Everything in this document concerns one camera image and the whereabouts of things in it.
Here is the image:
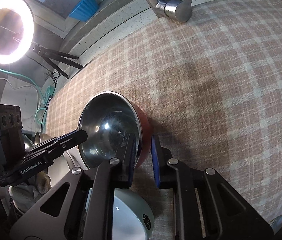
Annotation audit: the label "light blue ceramic bowl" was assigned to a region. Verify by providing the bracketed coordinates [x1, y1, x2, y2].
[112, 189, 155, 239]

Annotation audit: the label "left gloved hand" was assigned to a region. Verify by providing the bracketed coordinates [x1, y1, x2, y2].
[8, 171, 52, 214]

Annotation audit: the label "ring light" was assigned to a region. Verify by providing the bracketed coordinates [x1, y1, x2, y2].
[0, 0, 34, 64]

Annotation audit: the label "black light cable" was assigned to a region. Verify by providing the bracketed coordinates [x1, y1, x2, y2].
[27, 55, 82, 98]

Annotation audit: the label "red steel small bowl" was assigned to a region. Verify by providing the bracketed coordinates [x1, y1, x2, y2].
[78, 92, 153, 168]

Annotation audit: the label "beige plaid cloth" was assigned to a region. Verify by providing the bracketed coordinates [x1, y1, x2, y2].
[44, 0, 282, 240]

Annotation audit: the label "white plate gold leaves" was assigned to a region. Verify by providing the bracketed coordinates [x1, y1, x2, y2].
[48, 146, 88, 187]

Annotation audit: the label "chrome kitchen faucet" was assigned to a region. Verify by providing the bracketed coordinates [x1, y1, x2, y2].
[146, 0, 193, 23]

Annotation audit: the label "black inline light remote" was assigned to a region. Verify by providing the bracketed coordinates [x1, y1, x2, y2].
[45, 95, 53, 109]

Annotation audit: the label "blue ribbed cup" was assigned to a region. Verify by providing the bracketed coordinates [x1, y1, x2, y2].
[68, 0, 99, 22]

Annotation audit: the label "large steel bowl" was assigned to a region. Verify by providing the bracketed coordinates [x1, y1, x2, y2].
[34, 132, 53, 146]

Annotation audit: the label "white cable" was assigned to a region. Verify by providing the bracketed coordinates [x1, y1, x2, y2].
[0, 65, 44, 106]

